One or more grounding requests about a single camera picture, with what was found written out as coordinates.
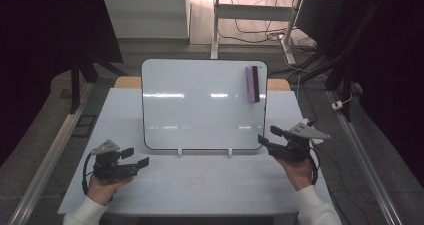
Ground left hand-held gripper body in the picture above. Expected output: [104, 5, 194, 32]
[90, 139, 140, 183]

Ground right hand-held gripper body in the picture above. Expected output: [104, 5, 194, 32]
[266, 121, 332, 163]

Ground purple and black whiteboard eraser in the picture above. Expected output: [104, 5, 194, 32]
[244, 65, 261, 104]

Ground person's left hand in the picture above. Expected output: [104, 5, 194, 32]
[86, 174, 134, 206]

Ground person's right hand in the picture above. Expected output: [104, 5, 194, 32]
[274, 155, 317, 192]

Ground white whiteboard with black rim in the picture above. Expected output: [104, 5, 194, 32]
[140, 58, 269, 152]

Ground black metal stand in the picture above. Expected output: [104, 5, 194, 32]
[68, 49, 129, 115]
[288, 0, 388, 123]

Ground white cabinet panel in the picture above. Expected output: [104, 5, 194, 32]
[101, 0, 190, 40]

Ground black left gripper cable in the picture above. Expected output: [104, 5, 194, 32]
[81, 149, 98, 197]

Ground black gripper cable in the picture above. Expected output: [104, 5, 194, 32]
[81, 149, 98, 197]
[307, 144, 322, 187]

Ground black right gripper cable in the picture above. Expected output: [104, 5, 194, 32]
[307, 144, 322, 187]

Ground black floor frame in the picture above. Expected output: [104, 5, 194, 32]
[71, 114, 98, 139]

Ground aluminium rail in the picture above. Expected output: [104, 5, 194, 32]
[325, 89, 405, 225]
[7, 81, 96, 225]

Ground white metal desk frame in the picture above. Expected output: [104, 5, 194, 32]
[210, 0, 305, 66]

